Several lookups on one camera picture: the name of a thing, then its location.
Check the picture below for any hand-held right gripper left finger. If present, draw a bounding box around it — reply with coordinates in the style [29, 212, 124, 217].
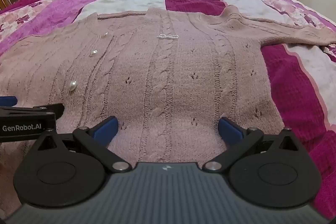
[33, 116, 132, 172]

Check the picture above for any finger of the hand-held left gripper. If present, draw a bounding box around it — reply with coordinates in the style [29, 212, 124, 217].
[0, 96, 18, 108]
[0, 103, 65, 144]

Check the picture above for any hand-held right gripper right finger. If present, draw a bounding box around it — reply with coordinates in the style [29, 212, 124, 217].
[202, 117, 305, 172]

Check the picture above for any pink knit sweater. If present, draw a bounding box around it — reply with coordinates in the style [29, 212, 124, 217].
[0, 5, 336, 169]

